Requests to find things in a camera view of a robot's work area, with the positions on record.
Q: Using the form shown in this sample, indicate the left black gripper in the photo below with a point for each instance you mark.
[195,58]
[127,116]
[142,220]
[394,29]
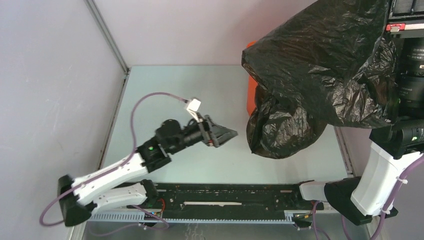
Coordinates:
[214,134]

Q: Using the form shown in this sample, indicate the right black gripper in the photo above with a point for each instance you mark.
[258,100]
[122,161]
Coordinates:
[405,17]

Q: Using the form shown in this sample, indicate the orange plastic trash bin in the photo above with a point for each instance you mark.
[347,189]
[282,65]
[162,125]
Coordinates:
[251,92]

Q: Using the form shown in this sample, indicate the black plastic trash bag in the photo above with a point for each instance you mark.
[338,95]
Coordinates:
[330,64]

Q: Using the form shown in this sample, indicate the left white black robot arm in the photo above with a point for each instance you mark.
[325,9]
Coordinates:
[103,190]

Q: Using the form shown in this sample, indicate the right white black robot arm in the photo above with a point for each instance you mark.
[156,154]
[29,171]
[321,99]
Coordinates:
[395,148]

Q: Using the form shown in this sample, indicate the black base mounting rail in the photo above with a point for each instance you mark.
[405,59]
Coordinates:
[227,201]

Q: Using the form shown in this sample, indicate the white slotted cable duct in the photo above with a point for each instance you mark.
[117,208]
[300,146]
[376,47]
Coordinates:
[140,217]

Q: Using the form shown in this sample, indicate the left aluminium frame post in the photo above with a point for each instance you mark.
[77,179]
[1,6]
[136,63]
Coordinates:
[107,35]

